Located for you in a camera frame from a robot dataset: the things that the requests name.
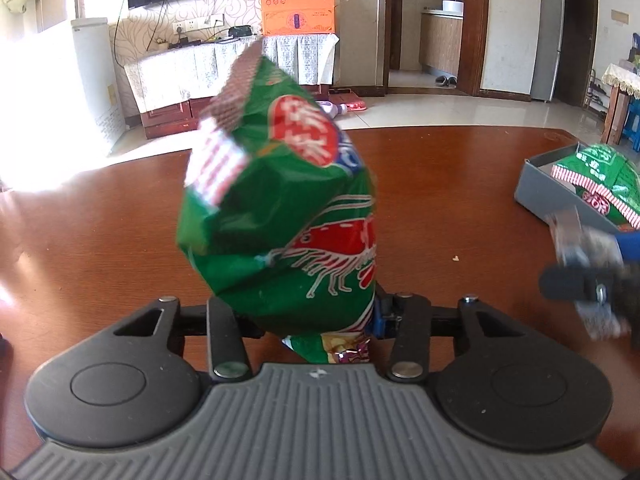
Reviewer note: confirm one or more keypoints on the wooden dining table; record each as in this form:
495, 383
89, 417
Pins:
616, 116

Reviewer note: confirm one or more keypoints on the dark grey shallow box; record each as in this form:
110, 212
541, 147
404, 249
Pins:
543, 196

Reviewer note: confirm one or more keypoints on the red wooden tv cabinet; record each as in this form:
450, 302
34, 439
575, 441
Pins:
174, 118

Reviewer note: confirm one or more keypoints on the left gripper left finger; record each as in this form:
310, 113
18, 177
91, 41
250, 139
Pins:
227, 358

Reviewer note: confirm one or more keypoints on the pair of slippers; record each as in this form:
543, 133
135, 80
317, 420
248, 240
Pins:
446, 81

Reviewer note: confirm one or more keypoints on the black set-top box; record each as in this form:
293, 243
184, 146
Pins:
240, 31

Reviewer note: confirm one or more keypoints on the grey clear peanut packet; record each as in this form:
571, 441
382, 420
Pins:
587, 260

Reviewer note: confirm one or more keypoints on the silver refrigerator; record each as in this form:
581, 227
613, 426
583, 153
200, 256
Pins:
548, 52

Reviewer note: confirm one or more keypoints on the cream lace tablecloth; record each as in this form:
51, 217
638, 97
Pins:
624, 80

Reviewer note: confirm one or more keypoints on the blue plastic stool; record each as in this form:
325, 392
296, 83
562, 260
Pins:
631, 130

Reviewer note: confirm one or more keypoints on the purple detergent bottle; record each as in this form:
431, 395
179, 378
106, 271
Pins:
333, 110

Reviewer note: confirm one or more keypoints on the white patterned cabinet cloth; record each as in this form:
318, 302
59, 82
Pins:
196, 72

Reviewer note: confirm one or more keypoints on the wooden kitchen counter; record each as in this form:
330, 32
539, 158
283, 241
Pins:
440, 41

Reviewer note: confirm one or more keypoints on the green shrimp chips bag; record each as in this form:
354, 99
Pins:
277, 214

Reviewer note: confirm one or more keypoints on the red floor mat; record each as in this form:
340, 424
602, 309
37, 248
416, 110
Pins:
347, 100

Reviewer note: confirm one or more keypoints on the green striped snack bag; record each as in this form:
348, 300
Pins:
605, 180

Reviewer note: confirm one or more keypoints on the orange gift box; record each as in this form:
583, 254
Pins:
297, 17

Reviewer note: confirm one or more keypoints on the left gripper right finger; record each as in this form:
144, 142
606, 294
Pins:
410, 320

